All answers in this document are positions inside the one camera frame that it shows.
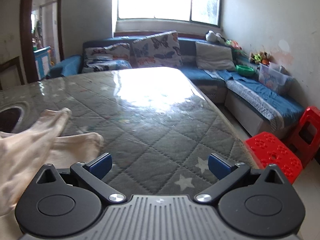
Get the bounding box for brown door frame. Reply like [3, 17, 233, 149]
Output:
[20, 0, 64, 83]

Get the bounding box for large butterfly print pillow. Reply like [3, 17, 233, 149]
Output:
[132, 31, 184, 68]

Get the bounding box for tall red plastic stool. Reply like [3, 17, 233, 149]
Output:
[287, 106, 320, 168]

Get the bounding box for window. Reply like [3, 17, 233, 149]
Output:
[111, 0, 223, 28]

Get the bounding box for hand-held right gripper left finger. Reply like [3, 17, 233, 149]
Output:
[35, 152, 127, 203]

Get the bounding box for clear plastic storage box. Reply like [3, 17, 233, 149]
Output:
[259, 62, 294, 95]

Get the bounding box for blue cabinet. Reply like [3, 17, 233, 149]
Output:
[34, 46, 52, 80]

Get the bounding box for brown plush toys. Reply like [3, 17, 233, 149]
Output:
[249, 51, 272, 65]

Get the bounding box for orange and green toy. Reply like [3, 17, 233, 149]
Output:
[225, 39, 242, 52]

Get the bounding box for round black inset cooktop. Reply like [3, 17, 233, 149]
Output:
[0, 101, 27, 133]

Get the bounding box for plain grey pillow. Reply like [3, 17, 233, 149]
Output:
[195, 41, 237, 71]

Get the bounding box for black and white plush toy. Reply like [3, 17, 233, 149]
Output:
[205, 30, 225, 43]

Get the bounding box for wooden chair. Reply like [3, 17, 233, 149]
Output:
[0, 56, 25, 90]

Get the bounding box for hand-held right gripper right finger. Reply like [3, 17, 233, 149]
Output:
[195, 152, 287, 203]

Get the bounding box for small butterfly print pillow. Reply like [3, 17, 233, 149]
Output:
[84, 43, 132, 62]

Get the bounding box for cream long-sleeve shirt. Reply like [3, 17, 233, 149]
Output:
[0, 107, 104, 240]

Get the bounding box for flat butterfly print cushion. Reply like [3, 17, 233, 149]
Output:
[82, 59, 133, 74]

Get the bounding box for blue corner sofa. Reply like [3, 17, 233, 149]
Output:
[46, 34, 313, 140]

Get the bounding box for low red plastic stool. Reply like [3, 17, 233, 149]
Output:
[244, 133, 303, 185]

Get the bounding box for green plastic bowl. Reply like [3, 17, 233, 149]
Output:
[236, 64, 255, 76]

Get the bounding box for grey quilted star table cover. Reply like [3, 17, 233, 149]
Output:
[0, 66, 259, 200]

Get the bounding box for blue sofa throw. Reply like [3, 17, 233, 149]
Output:
[204, 69, 313, 130]

